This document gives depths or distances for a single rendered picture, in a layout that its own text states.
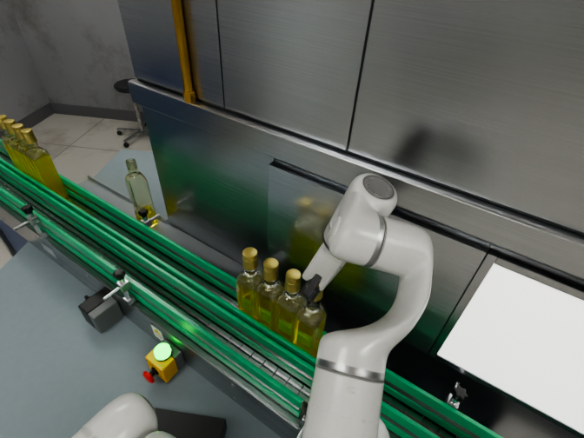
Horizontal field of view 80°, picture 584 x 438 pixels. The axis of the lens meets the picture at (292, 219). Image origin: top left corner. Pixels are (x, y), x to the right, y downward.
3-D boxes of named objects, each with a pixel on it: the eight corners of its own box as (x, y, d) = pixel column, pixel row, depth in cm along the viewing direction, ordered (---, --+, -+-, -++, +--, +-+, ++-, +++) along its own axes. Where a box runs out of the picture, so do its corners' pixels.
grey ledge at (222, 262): (272, 300, 115) (272, 278, 107) (255, 319, 109) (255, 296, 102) (96, 195, 152) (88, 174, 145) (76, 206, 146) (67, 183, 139)
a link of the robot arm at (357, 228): (411, 253, 43) (340, 233, 42) (374, 294, 51) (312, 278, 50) (400, 175, 54) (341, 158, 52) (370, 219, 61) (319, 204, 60)
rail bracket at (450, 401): (454, 401, 84) (476, 375, 75) (447, 428, 79) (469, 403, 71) (437, 392, 85) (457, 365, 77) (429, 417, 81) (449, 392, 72)
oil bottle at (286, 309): (301, 341, 94) (308, 291, 80) (290, 357, 90) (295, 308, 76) (285, 330, 96) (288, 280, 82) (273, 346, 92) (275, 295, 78)
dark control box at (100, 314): (124, 316, 111) (117, 301, 106) (102, 335, 106) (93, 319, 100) (109, 304, 114) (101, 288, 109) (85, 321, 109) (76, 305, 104)
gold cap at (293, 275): (303, 286, 78) (304, 273, 75) (295, 295, 76) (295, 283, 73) (290, 278, 79) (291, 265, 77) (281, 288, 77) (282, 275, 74)
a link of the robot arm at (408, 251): (308, 361, 46) (335, 215, 53) (396, 381, 48) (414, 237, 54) (326, 370, 38) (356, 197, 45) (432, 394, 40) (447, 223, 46)
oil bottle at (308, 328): (319, 354, 91) (329, 304, 77) (308, 371, 87) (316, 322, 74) (301, 342, 93) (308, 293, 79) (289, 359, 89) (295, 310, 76)
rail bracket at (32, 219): (50, 237, 119) (34, 207, 110) (28, 249, 114) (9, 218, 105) (43, 232, 120) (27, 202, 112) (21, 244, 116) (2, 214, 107)
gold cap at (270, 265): (281, 274, 80) (282, 261, 77) (272, 284, 78) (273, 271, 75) (268, 268, 81) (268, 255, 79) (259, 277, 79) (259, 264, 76)
